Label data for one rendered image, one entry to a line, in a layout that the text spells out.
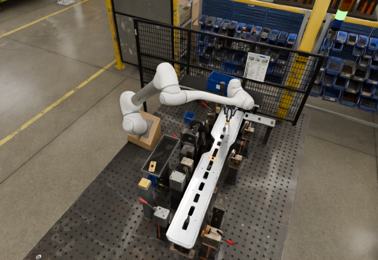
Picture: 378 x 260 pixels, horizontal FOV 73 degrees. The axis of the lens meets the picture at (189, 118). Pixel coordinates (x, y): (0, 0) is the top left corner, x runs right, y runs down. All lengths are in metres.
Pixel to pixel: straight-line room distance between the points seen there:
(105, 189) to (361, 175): 3.04
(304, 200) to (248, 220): 1.26
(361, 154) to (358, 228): 1.14
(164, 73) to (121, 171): 1.02
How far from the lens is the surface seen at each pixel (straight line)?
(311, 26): 2.49
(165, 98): 1.81
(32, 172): 3.67
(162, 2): 3.98
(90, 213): 2.28
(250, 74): 2.70
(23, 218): 3.34
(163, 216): 1.76
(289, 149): 2.75
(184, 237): 1.76
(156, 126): 2.43
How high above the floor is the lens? 2.63
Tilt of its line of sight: 43 degrees down
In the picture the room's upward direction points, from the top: 2 degrees clockwise
